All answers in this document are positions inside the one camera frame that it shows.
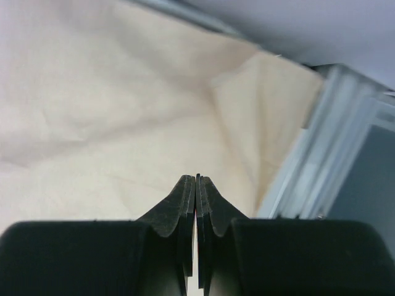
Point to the aluminium front rail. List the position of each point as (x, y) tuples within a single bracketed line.
[(311, 176)]

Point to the beige cloth wrap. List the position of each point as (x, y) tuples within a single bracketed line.
[(105, 104)]

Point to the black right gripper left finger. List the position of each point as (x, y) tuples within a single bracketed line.
[(152, 255)]

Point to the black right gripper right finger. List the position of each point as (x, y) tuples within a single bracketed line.
[(242, 256)]

